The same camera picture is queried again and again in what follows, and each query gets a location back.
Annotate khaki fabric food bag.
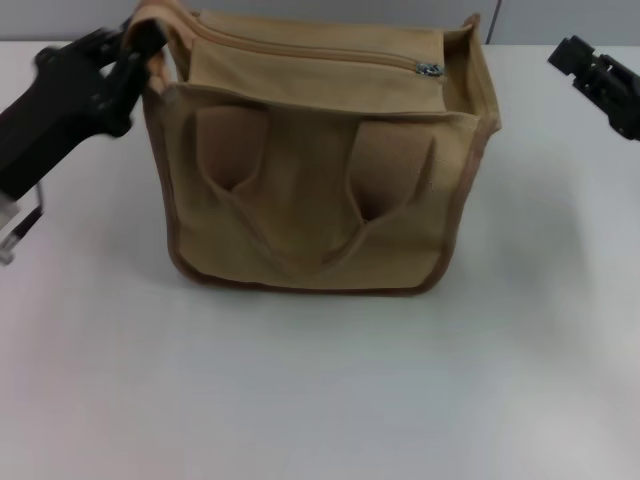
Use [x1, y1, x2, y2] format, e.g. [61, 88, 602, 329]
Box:
[122, 0, 503, 300]

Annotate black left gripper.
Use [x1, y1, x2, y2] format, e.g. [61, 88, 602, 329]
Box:
[0, 18, 171, 201]

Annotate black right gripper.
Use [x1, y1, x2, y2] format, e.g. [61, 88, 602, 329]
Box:
[546, 35, 640, 142]

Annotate left gripper cable with plugs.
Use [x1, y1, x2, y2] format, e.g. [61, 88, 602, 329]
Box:
[0, 182, 47, 266]

